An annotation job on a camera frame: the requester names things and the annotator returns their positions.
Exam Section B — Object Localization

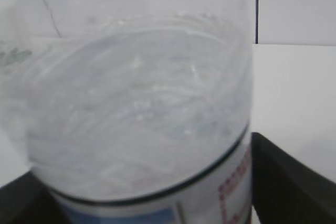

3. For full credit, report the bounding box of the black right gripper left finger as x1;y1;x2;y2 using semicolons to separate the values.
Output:
1;172;69;224

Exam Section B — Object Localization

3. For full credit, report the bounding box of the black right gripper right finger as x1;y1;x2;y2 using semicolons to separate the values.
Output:
251;132;335;223

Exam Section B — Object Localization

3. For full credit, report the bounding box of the clear water bottle red label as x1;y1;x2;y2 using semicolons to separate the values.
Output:
1;0;253;223

